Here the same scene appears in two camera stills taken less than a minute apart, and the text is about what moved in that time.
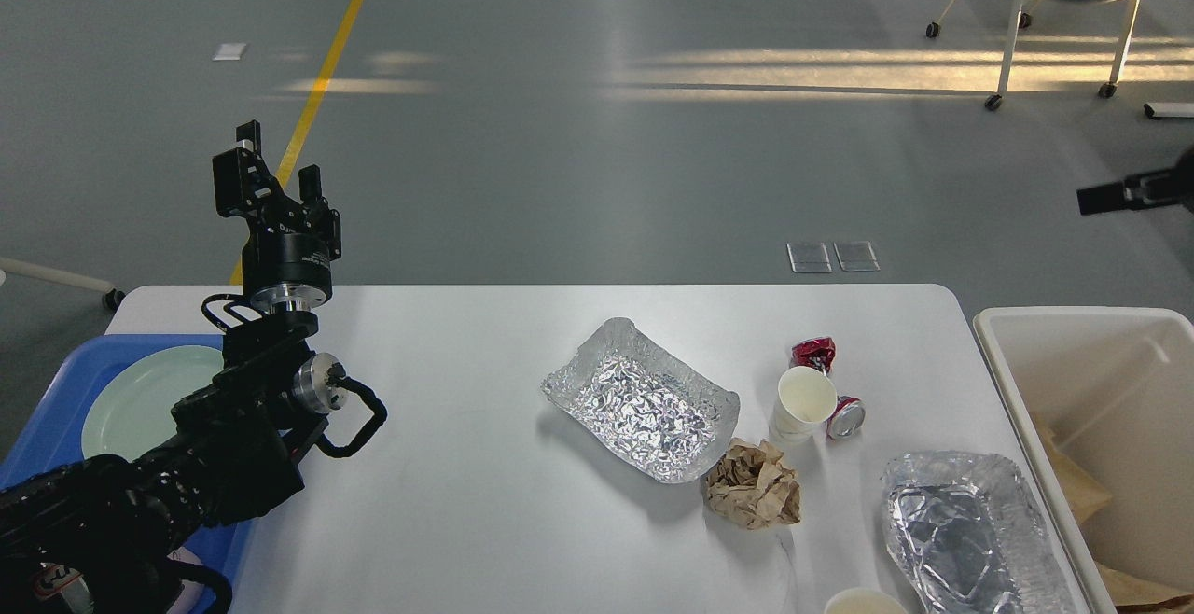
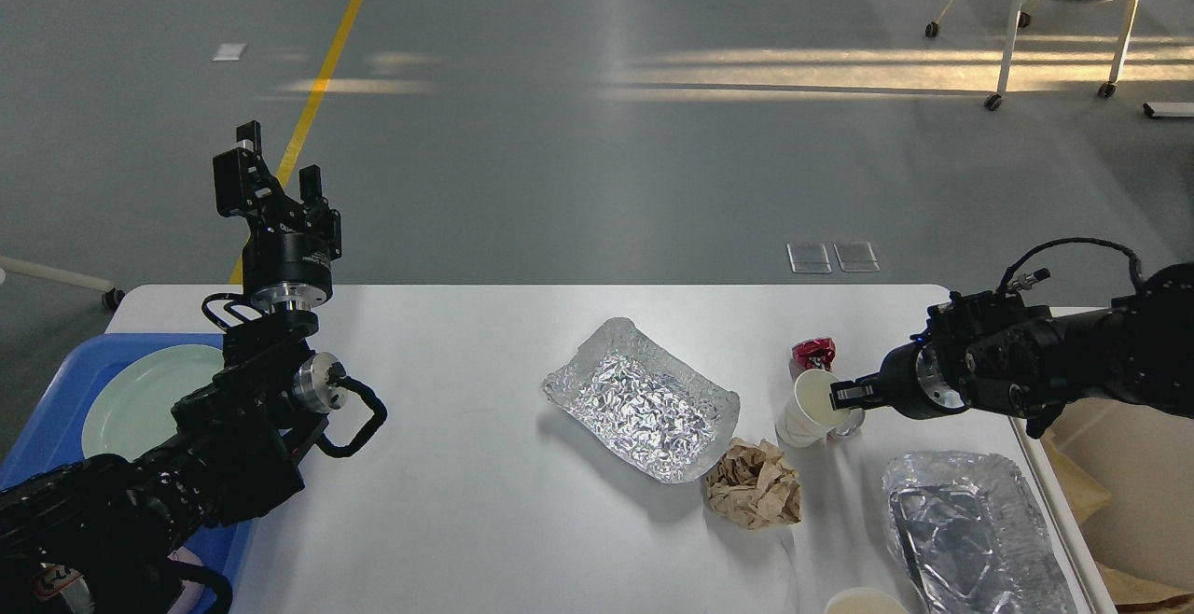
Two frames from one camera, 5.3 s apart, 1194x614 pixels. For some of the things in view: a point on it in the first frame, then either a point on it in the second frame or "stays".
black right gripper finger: (1140, 189) -> (864, 391)
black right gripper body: (1177, 183) -> (921, 380)
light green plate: (130, 409) stays
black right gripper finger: (1119, 197) -> (853, 397)
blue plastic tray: (52, 436) stays
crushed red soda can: (819, 352) stays
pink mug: (188, 597) stays
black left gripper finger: (311, 192) stays
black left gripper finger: (243, 182) stays
